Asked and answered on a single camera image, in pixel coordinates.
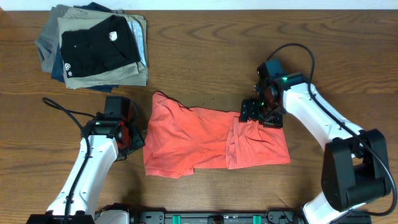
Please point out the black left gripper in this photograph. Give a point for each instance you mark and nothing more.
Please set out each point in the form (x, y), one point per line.
(138, 139)

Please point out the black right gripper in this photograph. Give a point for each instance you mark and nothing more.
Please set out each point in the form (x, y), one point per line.
(249, 111)

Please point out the red soccer t-shirt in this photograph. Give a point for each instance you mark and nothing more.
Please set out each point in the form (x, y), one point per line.
(180, 140)

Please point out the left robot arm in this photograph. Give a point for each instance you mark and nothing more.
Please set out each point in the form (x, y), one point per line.
(107, 138)

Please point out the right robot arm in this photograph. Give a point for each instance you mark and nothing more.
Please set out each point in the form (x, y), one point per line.
(355, 162)

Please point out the navy folded garment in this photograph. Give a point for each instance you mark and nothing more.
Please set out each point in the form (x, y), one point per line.
(57, 71)

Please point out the black folded polo shirt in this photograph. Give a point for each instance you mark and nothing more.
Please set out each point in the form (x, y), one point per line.
(104, 47)

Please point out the light blue folded garment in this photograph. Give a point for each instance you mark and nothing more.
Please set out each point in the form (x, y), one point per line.
(138, 29)

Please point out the grey folded garment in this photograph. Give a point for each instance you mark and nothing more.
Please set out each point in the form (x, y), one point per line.
(48, 40)

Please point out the khaki folded garment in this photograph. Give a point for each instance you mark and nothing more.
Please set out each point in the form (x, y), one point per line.
(133, 74)

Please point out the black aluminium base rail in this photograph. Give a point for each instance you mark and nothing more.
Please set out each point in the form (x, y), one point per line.
(119, 213)

